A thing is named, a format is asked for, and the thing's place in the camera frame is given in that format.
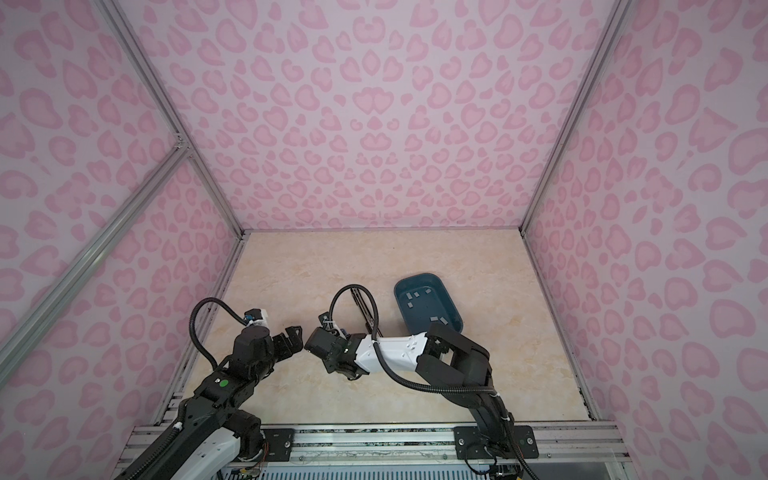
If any black stapler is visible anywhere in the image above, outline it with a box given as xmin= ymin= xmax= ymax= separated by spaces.
xmin=350 ymin=288 xmax=374 ymax=334

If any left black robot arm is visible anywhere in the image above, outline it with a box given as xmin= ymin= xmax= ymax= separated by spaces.
xmin=117 ymin=325 xmax=303 ymax=479

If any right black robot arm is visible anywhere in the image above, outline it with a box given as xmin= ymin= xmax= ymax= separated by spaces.
xmin=305 ymin=323 xmax=519 ymax=458

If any teal plastic tray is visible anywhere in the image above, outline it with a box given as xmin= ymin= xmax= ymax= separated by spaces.
xmin=394 ymin=273 xmax=464 ymax=335

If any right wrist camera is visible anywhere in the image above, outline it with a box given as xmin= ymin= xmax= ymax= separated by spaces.
xmin=318 ymin=312 xmax=348 ymax=338

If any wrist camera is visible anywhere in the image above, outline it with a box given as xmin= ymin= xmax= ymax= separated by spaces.
xmin=243 ymin=308 xmax=269 ymax=328
xmin=318 ymin=312 xmax=348 ymax=338

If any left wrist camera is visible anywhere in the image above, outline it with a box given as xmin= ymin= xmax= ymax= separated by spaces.
xmin=243 ymin=308 xmax=269 ymax=328

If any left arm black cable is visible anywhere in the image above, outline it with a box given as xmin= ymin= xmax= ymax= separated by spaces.
xmin=188 ymin=296 xmax=248 ymax=370

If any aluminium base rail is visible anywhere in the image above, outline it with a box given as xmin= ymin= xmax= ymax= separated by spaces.
xmin=110 ymin=423 xmax=637 ymax=480

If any aluminium frame strut left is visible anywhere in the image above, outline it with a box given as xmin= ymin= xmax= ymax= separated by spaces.
xmin=1 ymin=141 xmax=189 ymax=385

